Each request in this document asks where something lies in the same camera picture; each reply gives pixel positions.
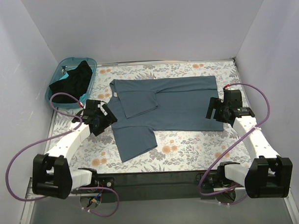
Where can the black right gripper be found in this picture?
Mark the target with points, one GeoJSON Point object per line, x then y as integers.
{"type": "Point", "coordinates": [215, 109]}

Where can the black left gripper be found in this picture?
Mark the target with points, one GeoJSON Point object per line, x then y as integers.
{"type": "Point", "coordinates": [104, 114]}

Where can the blue-grey t shirt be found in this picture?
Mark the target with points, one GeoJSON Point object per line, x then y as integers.
{"type": "Point", "coordinates": [145, 106]}

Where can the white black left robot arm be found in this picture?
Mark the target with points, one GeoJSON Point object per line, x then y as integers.
{"type": "Point", "coordinates": [51, 173]}

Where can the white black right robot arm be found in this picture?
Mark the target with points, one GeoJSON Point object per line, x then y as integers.
{"type": "Point", "coordinates": [269, 174]}

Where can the teal cloth in bin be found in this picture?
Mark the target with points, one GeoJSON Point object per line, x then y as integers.
{"type": "Point", "coordinates": [82, 97]}

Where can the black t shirt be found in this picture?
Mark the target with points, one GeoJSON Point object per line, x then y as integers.
{"type": "Point", "coordinates": [76, 81]}

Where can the floral table mat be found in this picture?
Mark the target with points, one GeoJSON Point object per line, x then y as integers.
{"type": "Point", "coordinates": [176, 151]}

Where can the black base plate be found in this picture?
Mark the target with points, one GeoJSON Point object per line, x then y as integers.
{"type": "Point", "coordinates": [156, 185]}

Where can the aluminium frame rail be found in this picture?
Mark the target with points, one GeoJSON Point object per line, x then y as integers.
{"type": "Point", "coordinates": [29, 193]}

